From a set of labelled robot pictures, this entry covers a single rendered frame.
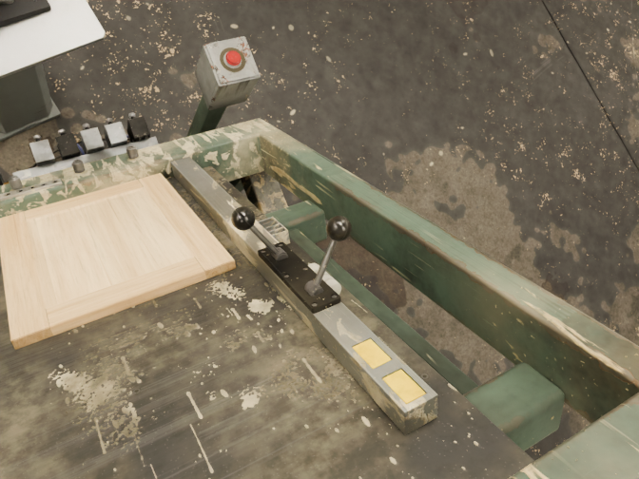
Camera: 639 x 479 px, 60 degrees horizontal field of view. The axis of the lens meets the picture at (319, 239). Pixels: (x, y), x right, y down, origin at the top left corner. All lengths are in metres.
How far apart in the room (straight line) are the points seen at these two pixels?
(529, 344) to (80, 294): 0.73
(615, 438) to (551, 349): 0.23
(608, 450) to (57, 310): 0.81
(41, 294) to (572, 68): 3.13
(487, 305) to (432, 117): 2.09
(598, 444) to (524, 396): 0.23
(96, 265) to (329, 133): 1.69
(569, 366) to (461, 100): 2.34
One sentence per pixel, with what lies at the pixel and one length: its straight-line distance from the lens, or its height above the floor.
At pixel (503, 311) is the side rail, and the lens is 0.86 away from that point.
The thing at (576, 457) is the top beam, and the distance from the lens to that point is 0.59.
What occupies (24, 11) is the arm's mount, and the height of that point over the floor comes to 0.77.
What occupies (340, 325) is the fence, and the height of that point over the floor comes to 1.53.
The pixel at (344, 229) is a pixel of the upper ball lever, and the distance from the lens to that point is 0.80.
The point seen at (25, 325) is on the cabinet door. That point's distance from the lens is 1.01.
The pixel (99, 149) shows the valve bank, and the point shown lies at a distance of 1.60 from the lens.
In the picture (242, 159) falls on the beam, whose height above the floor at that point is 0.88.
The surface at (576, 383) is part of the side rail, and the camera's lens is 0.82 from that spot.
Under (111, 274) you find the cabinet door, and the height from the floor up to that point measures 1.20.
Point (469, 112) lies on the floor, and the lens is 3.04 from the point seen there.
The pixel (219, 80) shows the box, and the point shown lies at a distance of 1.50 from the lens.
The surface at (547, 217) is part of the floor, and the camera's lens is 3.17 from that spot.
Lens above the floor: 2.27
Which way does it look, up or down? 67 degrees down
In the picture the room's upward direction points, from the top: 65 degrees clockwise
